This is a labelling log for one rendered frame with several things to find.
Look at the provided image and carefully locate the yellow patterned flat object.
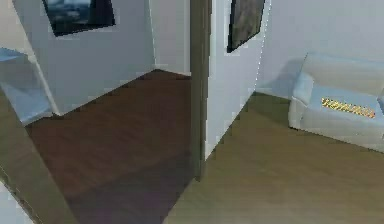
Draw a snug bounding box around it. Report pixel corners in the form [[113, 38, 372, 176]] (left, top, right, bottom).
[[321, 97, 377, 120]]

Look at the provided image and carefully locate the pale white sofa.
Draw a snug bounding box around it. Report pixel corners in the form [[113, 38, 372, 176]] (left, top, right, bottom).
[[288, 52, 384, 154]]

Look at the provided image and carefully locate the dark framed wall picture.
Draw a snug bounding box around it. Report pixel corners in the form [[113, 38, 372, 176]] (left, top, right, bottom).
[[41, 0, 117, 38], [226, 0, 267, 54]]

